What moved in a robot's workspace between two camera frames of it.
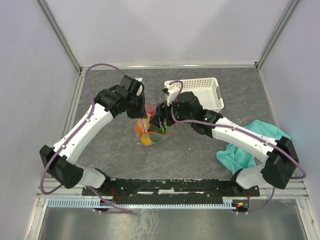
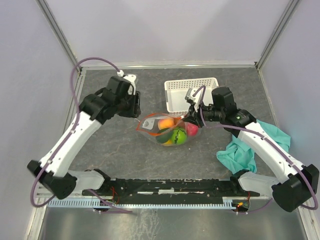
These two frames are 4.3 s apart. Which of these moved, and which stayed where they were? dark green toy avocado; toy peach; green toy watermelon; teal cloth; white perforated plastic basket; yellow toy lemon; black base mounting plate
Moved: yellow toy lemon; dark green toy avocado; toy peach; green toy watermelon
Stayed: white perforated plastic basket; black base mounting plate; teal cloth
